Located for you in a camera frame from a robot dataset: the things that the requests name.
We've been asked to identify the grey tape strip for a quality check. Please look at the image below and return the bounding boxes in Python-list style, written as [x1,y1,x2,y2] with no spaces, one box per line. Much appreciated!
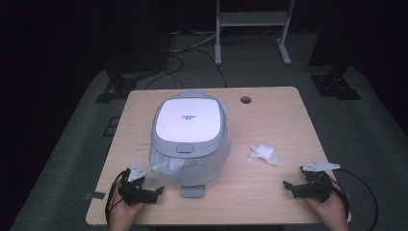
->
[85,191,107,200]

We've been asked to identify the translucent white bin liner bag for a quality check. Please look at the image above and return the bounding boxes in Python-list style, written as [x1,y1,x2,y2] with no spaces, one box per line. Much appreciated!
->
[148,105,233,189]

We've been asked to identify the black floor cable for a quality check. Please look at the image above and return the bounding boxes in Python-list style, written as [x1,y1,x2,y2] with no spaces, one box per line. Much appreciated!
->
[143,48,229,90]

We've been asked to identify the grey pedal trash can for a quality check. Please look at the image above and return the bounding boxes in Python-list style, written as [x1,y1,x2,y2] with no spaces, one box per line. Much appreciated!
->
[148,90,233,199]

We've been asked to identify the person's right hand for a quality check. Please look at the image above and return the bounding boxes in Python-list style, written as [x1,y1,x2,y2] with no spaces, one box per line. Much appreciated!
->
[303,182,351,231]

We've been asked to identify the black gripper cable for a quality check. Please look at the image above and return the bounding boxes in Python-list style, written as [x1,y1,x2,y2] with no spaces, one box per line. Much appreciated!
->
[104,167,131,224]
[330,167,380,231]

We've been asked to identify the person's left hand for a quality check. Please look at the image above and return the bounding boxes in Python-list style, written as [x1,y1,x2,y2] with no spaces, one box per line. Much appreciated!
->
[108,179,146,231]

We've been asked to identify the black stand base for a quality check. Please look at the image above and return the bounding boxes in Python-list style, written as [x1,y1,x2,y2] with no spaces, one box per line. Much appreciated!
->
[93,68,140,105]
[310,65,362,101]

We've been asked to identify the white tissue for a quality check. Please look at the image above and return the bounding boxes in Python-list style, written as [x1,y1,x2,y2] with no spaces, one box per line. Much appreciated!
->
[245,143,281,167]

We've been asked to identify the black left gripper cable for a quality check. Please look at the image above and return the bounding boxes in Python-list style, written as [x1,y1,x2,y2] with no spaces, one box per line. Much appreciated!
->
[104,167,131,224]

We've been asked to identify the white floor cable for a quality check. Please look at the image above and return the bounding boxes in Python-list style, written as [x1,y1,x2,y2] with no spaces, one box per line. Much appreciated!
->
[168,30,219,55]

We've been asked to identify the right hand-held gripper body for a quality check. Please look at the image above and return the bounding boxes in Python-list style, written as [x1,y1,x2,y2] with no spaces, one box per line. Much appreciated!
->
[299,159,341,204]

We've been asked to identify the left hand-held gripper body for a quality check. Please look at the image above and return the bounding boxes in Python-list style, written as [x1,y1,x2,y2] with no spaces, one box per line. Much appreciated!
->
[118,162,150,206]

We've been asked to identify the white metal stand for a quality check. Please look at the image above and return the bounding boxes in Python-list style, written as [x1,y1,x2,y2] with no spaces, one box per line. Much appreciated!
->
[214,0,296,66]

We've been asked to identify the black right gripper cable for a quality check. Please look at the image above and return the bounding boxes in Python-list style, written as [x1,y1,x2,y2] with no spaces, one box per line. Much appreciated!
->
[330,167,380,231]

